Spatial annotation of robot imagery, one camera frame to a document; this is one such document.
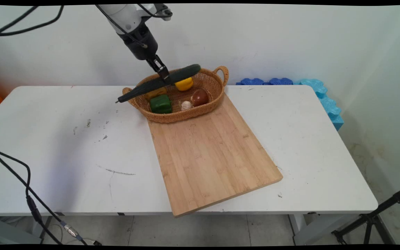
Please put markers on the green bell pepper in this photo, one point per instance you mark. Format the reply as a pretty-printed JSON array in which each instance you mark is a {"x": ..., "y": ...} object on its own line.
[{"x": 160, "y": 103}]

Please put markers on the bamboo cutting board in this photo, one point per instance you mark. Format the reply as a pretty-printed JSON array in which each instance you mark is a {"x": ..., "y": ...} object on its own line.
[{"x": 214, "y": 159}]

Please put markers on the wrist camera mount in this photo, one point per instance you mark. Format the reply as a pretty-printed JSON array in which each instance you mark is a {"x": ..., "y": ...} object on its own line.
[{"x": 163, "y": 12}]

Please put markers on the brown round onion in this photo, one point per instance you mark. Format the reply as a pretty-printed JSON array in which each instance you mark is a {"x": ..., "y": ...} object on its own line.
[{"x": 200, "y": 97}]

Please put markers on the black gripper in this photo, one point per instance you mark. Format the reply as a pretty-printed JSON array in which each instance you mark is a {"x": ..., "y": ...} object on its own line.
[{"x": 140, "y": 43}]

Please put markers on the orange-brown bell pepper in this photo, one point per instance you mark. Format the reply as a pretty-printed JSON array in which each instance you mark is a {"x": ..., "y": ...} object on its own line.
[{"x": 157, "y": 93}]

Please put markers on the black tripod stand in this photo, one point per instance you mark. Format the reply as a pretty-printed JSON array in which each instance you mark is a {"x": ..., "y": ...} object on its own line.
[{"x": 373, "y": 217}]

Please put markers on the yellow bell pepper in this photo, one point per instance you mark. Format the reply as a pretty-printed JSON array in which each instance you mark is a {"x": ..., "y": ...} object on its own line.
[{"x": 184, "y": 84}]

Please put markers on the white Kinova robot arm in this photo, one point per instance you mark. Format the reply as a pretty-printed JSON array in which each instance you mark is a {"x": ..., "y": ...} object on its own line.
[{"x": 125, "y": 15}]

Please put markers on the white table leg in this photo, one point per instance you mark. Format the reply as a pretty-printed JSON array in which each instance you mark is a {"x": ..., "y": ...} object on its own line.
[{"x": 297, "y": 227}]

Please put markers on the dark green cucumber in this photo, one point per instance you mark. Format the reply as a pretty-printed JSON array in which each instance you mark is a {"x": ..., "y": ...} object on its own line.
[{"x": 144, "y": 89}]

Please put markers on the light blue foam mat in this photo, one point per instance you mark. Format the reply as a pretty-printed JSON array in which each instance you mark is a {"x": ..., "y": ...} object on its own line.
[{"x": 326, "y": 102}]

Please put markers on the white garlic bulb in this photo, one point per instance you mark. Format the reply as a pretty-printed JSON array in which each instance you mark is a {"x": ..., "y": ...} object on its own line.
[{"x": 186, "y": 105}]

